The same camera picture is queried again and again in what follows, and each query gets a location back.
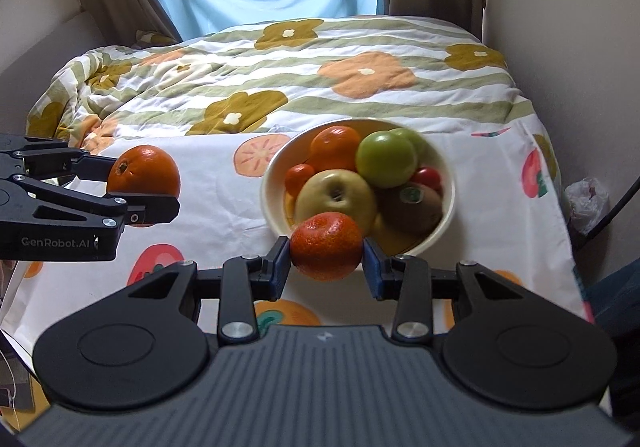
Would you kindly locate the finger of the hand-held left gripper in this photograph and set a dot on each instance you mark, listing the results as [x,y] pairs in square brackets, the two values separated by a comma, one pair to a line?
[150,209]
[60,159]

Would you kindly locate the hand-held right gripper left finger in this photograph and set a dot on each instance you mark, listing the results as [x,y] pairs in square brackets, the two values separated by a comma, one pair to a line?
[282,267]

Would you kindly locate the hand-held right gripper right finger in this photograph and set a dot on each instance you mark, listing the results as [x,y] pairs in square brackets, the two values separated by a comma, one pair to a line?
[372,272]

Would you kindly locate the large orange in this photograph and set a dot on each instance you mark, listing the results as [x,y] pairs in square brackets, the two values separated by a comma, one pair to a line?
[332,147]
[145,172]

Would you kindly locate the small tangerine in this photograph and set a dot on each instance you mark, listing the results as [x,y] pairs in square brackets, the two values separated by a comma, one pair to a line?
[327,247]

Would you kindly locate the brown kiwi with sticker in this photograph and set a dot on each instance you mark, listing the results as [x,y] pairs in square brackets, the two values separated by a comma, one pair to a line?
[410,214]

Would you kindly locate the yellow apple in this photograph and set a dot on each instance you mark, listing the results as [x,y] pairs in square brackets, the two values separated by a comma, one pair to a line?
[335,199]

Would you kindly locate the cream bowl with yellow print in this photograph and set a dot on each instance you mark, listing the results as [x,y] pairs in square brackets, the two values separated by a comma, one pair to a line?
[275,177]

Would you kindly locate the small red-orange tomato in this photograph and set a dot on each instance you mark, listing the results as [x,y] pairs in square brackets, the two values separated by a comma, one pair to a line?
[299,177]

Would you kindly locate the red cherry tomato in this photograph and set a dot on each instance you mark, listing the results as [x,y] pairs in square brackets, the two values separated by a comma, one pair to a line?
[429,177]

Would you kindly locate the green apple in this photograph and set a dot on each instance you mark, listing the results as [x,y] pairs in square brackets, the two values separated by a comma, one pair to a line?
[421,144]
[386,159]

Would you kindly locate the white persimmon print cloth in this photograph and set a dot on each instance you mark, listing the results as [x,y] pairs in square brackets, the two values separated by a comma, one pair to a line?
[210,207]

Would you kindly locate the white plastic bag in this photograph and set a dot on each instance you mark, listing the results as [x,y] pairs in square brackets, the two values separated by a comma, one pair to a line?
[585,202]

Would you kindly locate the floral striped blanket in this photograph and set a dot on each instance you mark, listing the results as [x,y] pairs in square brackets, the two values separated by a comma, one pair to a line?
[350,42]

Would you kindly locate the dark blue cloth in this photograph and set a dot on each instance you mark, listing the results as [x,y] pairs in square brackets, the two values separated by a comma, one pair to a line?
[620,297]

